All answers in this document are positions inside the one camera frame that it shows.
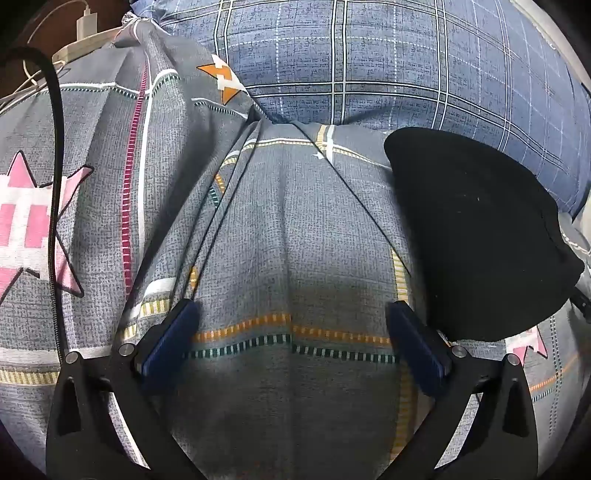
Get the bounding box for black pants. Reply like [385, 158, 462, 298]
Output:
[383, 128, 586, 342]

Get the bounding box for grey patterned bed sheet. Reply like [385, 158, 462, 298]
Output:
[0, 18, 591, 480]

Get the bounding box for white charger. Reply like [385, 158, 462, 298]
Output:
[76, 11, 99, 40]

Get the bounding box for black cable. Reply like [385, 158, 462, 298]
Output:
[0, 46, 71, 366]

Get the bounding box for white power strip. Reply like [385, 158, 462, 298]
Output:
[52, 28, 123, 65]

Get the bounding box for white cable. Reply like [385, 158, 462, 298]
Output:
[0, 0, 93, 104]

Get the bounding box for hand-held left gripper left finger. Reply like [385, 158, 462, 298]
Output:
[45, 298, 208, 480]

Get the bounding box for blue plaid pillow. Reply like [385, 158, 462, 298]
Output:
[129, 0, 591, 217]

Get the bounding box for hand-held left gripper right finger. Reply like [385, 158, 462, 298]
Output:
[385, 300, 540, 480]

